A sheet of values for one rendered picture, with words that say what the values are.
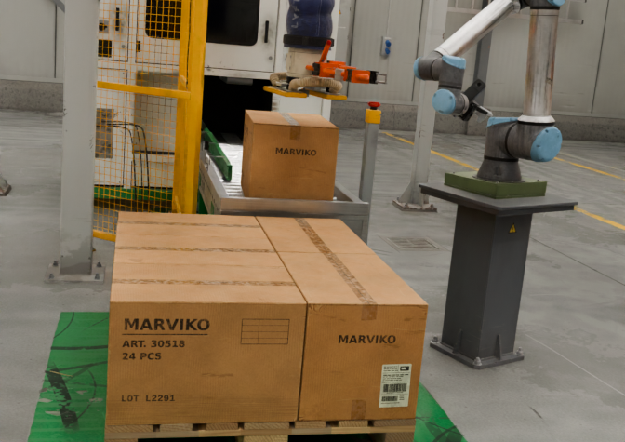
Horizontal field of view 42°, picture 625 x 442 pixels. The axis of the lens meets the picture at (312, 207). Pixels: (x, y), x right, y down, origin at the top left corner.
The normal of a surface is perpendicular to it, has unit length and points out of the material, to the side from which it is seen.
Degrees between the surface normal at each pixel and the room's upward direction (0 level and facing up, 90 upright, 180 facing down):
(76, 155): 88
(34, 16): 90
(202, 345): 90
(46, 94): 90
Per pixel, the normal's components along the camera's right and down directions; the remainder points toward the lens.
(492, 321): 0.56, 0.22
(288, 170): 0.14, 0.22
